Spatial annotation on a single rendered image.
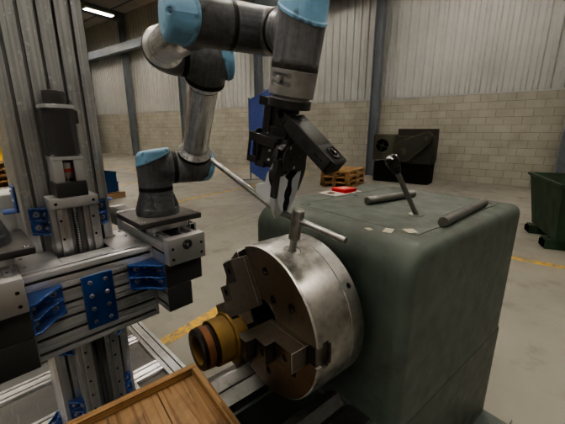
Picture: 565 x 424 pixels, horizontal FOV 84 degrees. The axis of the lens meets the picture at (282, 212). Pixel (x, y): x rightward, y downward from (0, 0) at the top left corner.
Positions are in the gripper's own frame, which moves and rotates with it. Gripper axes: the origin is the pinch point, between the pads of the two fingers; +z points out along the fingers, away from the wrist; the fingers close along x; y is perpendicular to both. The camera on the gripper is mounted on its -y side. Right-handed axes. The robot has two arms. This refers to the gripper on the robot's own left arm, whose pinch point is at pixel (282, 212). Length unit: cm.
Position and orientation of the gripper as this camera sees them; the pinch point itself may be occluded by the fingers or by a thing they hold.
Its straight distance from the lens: 59.3
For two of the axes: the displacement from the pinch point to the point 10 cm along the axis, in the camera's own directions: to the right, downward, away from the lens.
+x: -5.9, 2.6, -7.6
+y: -7.9, -3.6, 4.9
